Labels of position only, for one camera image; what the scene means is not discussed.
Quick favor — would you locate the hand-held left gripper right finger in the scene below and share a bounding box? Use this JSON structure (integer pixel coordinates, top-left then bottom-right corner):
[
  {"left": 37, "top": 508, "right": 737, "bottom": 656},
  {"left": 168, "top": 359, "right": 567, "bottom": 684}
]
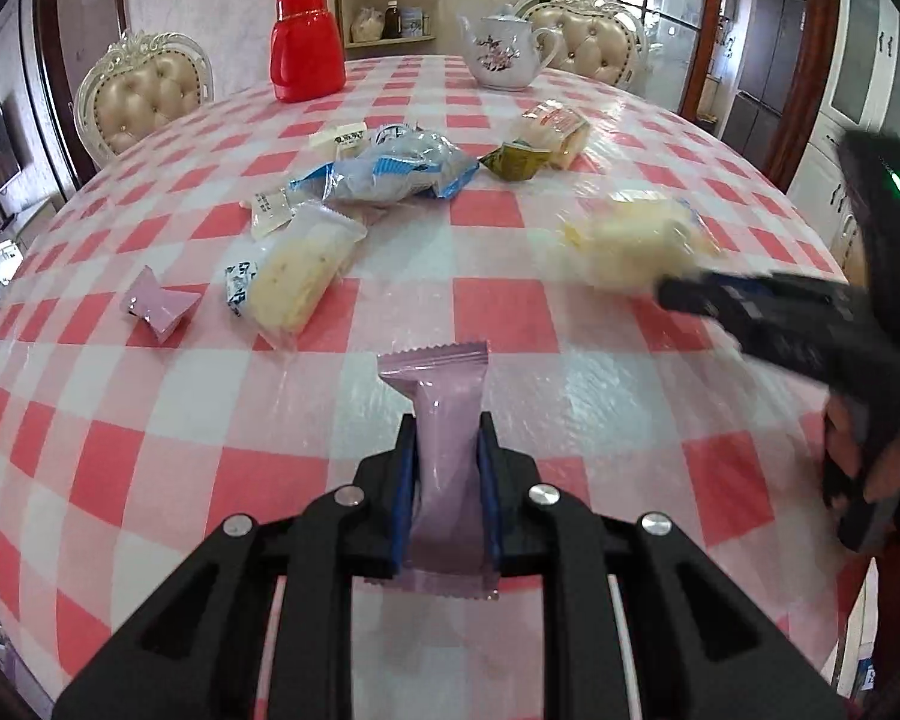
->
[{"left": 476, "top": 412, "right": 848, "bottom": 720}]

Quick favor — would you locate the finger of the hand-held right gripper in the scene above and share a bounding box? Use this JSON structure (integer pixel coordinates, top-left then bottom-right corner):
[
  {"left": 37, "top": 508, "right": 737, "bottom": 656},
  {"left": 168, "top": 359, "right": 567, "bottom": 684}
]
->
[
  {"left": 727, "top": 315, "right": 878, "bottom": 395},
  {"left": 658, "top": 272, "right": 852, "bottom": 323}
]

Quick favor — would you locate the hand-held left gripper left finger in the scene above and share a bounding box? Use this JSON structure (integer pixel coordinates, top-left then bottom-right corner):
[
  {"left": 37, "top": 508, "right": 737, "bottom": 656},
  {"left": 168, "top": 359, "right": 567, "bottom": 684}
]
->
[{"left": 52, "top": 414, "right": 421, "bottom": 720}]

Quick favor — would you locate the purple snack packet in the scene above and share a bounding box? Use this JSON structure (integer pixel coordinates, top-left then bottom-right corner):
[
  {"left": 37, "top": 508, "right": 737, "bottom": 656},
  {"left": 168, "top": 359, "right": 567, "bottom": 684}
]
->
[{"left": 377, "top": 341, "right": 502, "bottom": 602}]

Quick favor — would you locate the yellow-edged cake packet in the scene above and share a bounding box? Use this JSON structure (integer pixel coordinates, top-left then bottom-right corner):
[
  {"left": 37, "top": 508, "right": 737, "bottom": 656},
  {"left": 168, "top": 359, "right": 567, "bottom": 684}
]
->
[{"left": 559, "top": 195, "right": 721, "bottom": 290}]

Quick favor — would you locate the blue-white patterned small packet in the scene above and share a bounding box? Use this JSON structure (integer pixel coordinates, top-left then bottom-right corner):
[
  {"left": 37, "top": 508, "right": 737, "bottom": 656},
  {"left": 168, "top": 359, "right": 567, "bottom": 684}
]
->
[{"left": 225, "top": 261, "right": 260, "bottom": 320}]

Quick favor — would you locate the large blue clear packet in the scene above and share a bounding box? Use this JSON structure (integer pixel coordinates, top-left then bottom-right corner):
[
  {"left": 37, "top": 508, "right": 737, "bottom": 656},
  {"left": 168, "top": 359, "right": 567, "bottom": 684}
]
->
[{"left": 289, "top": 131, "right": 481, "bottom": 205}]

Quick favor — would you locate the person's right hand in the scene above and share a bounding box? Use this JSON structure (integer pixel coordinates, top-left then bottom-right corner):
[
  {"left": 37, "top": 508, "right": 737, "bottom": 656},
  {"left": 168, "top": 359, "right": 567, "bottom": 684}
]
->
[{"left": 825, "top": 394, "right": 900, "bottom": 511}]

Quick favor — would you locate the red-white checked tablecloth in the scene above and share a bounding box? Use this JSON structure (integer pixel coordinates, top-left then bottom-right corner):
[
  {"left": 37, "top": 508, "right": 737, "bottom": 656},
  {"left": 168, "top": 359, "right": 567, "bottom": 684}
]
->
[{"left": 0, "top": 52, "right": 852, "bottom": 720}]

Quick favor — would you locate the dark refrigerator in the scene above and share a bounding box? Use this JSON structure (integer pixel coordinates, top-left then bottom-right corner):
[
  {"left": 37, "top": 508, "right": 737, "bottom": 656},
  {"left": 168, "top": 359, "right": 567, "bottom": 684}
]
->
[{"left": 720, "top": 0, "right": 807, "bottom": 166}]

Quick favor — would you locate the clear yellow cake packet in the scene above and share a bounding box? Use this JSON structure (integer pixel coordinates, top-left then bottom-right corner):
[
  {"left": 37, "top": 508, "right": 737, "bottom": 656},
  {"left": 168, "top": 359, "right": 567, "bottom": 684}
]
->
[{"left": 247, "top": 201, "right": 368, "bottom": 338}]

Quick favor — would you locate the orange bread packet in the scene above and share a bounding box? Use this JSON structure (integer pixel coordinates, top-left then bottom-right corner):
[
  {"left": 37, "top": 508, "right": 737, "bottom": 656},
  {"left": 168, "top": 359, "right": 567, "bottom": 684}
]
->
[{"left": 516, "top": 101, "right": 592, "bottom": 170}]

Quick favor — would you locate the white cabinet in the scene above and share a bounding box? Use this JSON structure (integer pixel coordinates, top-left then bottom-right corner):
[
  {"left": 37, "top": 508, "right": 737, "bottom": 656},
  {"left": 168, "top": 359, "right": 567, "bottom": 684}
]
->
[{"left": 784, "top": 0, "right": 900, "bottom": 256}]

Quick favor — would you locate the green small packet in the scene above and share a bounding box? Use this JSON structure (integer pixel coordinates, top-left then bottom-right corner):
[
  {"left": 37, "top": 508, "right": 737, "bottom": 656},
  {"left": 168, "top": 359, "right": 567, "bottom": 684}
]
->
[{"left": 480, "top": 141, "right": 552, "bottom": 182}]

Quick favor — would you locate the cream tufted chair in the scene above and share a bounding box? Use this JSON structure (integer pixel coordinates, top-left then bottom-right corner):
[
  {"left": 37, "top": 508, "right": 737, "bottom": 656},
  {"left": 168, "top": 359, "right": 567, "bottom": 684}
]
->
[
  {"left": 514, "top": 0, "right": 650, "bottom": 87},
  {"left": 73, "top": 30, "right": 215, "bottom": 170}
]

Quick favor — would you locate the small purple packet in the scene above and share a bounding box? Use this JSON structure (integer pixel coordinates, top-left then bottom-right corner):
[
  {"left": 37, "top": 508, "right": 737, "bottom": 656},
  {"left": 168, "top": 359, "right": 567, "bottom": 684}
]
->
[{"left": 121, "top": 266, "right": 202, "bottom": 342}]

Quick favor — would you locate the white flat packet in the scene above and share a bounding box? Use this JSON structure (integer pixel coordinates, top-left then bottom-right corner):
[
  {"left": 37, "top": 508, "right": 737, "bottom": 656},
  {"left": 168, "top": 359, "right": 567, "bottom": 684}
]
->
[{"left": 251, "top": 187, "right": 308, "bottom": 239}]

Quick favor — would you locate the white floral teapot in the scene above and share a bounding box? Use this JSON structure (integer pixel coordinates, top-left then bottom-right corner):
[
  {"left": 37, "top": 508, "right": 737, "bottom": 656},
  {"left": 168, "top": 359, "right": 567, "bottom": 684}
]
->
[{"left": 457, "top": 4, "right": 565, "bottom": 91}]

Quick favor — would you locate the cream labelled cake packet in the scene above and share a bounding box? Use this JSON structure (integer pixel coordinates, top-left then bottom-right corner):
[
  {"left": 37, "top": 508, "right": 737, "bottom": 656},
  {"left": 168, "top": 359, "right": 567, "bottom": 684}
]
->
[{"left": 309, "top": 124, "right": 368, "bottom": 160}]

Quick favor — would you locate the red thermos jug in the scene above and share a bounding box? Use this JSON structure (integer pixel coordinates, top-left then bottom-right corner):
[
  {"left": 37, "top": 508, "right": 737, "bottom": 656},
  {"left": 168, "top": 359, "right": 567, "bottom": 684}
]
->
[{"left": 270, "top": 0, "right": 347, "bottom": 103}]

